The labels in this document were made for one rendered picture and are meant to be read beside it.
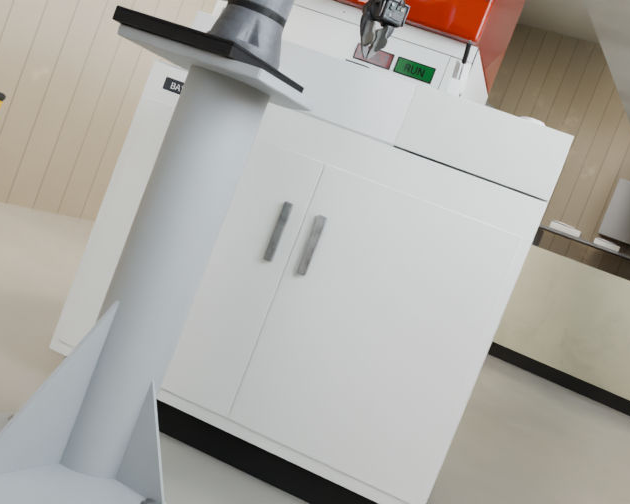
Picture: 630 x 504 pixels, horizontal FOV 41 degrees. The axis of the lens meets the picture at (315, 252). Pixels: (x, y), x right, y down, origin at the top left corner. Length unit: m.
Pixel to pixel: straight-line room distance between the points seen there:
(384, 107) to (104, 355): 0.80
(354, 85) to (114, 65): 3.41
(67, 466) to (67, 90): 3.52
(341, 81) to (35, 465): 1.02
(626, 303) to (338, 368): 4.66
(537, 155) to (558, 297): 4.65
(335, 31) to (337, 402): 1.20
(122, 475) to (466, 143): 0.98
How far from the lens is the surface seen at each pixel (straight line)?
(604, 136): 10.43
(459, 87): 2.16
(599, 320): 6.42
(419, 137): 1.87
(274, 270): 1.91
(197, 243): 1.59
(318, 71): 1.94
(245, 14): 1.61
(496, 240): 1.83
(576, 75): 10.67
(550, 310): 6.47
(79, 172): 5.24
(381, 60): 2.57
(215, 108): 1.57
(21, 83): 4.77
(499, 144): 1.86
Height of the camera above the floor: 0.66
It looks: 4 degrees down
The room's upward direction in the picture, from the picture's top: 21 degrees clockwise
